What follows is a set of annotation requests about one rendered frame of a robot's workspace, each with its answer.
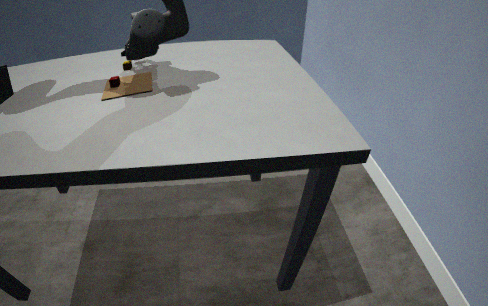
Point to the tan mat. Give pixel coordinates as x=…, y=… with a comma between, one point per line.
x=129, y=85

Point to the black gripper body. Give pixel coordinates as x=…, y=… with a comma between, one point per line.
x=132, y=56

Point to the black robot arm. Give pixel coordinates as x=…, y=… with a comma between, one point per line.
x=149, y=25

